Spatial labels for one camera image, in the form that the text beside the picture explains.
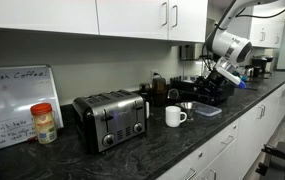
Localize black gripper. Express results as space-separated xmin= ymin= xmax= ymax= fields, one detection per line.
xmin=195 ymin=70 xmax=230 ymax=100

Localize metal cone coffee filter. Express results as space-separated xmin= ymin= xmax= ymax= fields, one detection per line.
xmin=177 ymin=102 xmax=196 ymax=121

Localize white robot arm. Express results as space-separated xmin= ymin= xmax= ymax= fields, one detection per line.
xmin=196 ymin=0 xmax=276 ymax=102

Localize clear plastic container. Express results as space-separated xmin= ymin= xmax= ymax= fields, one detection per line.
xmin=193 ymin=101 xmax=222 ymax=117

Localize black dish rack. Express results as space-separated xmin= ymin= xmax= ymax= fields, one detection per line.
xmin=167 ymin=77 xmax=235 ymax=106

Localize black coffee machine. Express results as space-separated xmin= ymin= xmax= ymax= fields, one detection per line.
xmin=245 ymin=55 xmax=274 ymax=77

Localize white ceramic mug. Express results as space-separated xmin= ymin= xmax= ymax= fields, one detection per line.
xmin=165 ymin=106 xmax=187 ymax=127

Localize dark brown grinder jar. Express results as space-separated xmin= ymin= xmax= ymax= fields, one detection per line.
xmin=152 ymin=77 xmax=166 ymax=107

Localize white upper cabinets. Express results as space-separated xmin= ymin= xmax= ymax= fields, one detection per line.
xmin=0 ymin=0 xmax=285 ymax=49

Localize stainless steel toaster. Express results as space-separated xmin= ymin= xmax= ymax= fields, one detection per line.
xmin=72 ymin=90 xmax=147 ymax=154

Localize orange lid creamer jar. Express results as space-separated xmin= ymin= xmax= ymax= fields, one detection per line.
xmin=30 ymin=103 xmax=57 ymax=144

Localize white whiteboard sign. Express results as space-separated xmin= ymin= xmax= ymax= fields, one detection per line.
xmin=0 ymin=65 xmax=64 ymax=149

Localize wall power outlet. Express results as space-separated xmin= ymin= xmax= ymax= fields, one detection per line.
xmin=151 ymin=69 xmax=160 ymax=80

